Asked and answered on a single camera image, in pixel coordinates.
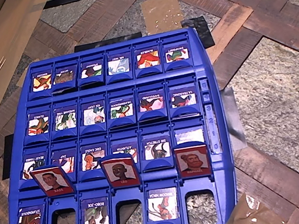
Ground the flat brown packing tape patch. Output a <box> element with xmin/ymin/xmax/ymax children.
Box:
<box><xmin>139</xmin><ymin>0</ymin><xmax>186</xmax><ymax>36</ymax></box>

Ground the white card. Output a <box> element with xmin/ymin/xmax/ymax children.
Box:
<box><xmin>102</xmin><ymin>48</ymin><xmax>136</xmax><ymax>85</ymax></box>

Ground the crumpled brown packing tape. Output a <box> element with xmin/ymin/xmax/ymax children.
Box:
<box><xmin>202</xmin><ymin>186</ymin><xmax>292</xmax><ymax>224</ymax></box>

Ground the blue Guess Who game board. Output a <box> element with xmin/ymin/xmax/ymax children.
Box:
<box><xmin>0</xmin><ymin>24</ymin><xmax>244</xmax><ymax>224</ymax></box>

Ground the glossy dark tape strip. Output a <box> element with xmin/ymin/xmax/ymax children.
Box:
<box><xmin>219</xmin><ymin>85</ymin><xmax>249</xmax><ymax>153</ymax></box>

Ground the orange-white card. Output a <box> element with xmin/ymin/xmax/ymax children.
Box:
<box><xmin>131</xmin><ymin>42</ymin><xmax>164</xmax><ymax>78</ymax></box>

